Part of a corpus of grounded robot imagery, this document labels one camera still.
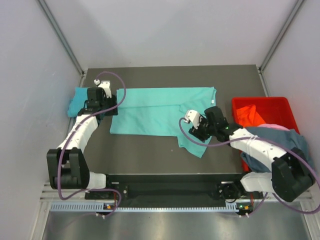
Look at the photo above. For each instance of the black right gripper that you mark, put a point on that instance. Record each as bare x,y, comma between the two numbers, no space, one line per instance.
197,133

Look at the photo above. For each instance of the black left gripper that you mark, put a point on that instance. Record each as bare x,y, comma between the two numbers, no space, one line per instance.
112,101

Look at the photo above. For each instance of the teal t-shirt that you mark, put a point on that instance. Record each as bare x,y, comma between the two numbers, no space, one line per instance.
157,111

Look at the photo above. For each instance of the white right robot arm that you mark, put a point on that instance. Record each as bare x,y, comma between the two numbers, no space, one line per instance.
287,176

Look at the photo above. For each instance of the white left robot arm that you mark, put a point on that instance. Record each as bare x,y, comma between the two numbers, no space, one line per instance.
66,164

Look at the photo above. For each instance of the folded blue t-shirt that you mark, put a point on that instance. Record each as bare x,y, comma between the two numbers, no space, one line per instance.
77,102

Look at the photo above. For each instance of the orange t-shirt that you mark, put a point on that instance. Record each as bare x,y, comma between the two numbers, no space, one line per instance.
248,116

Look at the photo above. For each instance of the pink t-shirt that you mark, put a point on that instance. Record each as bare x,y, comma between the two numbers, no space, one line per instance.
273,126

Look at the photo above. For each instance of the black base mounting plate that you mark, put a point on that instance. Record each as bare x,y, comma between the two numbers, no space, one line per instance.
174,190

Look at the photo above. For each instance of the red plastic bin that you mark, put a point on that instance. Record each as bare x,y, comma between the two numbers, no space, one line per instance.
274,110

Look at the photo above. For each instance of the grey-blue t-shirt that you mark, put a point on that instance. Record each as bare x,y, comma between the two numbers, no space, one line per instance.
286,138

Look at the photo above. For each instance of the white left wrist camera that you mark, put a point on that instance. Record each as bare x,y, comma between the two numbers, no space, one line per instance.
105,85

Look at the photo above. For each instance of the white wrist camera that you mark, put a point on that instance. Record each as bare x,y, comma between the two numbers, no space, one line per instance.
193,117
105,85

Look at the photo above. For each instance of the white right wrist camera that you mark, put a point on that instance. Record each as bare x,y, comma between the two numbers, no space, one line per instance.
193,117

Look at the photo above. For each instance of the grey aluminium corner post right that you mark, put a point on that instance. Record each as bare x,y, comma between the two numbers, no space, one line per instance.
281,34

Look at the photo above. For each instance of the grey aluminium corner post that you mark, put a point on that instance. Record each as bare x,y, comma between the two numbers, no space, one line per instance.
60,35
281,34

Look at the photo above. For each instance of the grey aluminium corner post left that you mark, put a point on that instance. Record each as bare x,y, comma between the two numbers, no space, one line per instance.
60,35

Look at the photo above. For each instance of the grey slotted cable duct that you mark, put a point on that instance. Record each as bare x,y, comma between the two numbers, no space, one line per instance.
105,207

